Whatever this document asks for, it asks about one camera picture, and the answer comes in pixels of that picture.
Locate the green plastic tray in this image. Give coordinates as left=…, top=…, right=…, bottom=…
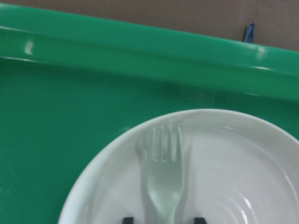
left=0, top=3, right=299, bottom=224

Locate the pale green plastic fork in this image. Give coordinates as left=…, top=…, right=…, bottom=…
left=146, top=127, right=184, bottom=224

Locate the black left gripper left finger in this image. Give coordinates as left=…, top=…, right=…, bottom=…
left=122, top=217, right=134, bottom=224

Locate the white round plate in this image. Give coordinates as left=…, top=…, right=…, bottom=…
left=59, top=109, right=299, bottom=224

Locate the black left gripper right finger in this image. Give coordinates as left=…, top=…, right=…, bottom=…
left=194, top=217, right=207, bottom=224

